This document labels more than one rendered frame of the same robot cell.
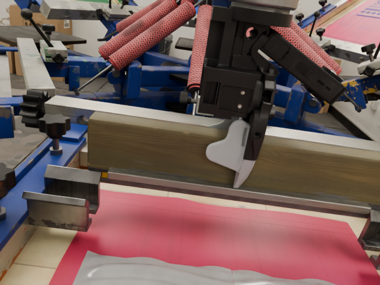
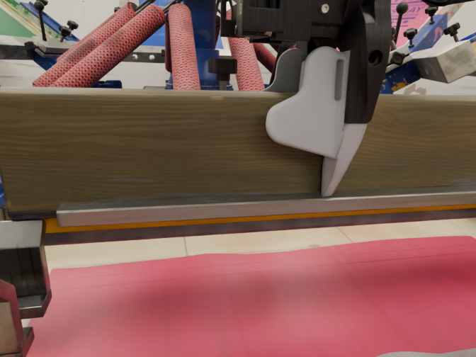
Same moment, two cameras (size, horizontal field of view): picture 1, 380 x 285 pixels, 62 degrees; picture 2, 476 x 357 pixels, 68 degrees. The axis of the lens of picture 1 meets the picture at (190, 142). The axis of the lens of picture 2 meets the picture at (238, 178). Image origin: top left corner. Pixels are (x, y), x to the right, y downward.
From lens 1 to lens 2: 0.20 m
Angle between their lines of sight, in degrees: 12
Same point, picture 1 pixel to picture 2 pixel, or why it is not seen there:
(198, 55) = (181, 62)
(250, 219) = (338, 262)
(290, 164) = (412, 134)
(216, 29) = not seen: outside the picture
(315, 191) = (454, 178)
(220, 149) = (295, 114)
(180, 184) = (221, 208)
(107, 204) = (71, 294)
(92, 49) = not seen: hidden behind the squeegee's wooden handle
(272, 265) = (422, 331)
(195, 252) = (278, 344)
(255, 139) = (372, 68)
